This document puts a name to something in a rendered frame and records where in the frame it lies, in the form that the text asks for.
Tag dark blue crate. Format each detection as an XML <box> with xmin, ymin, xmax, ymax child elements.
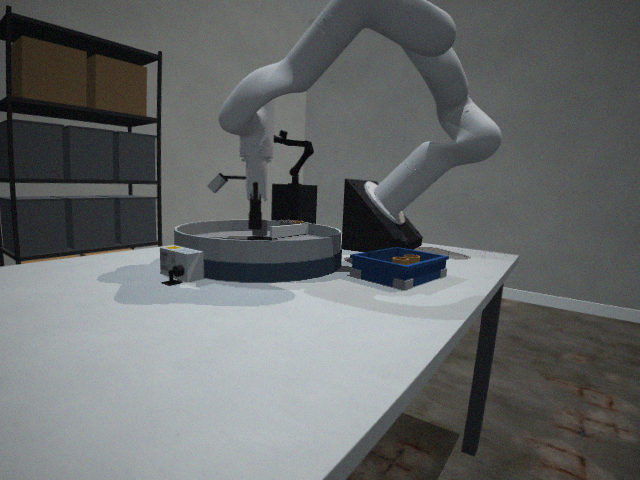
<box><xmin>350</xmin><ymin>247</ymin><xmax>449</xmax><ymax>291</ymax></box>

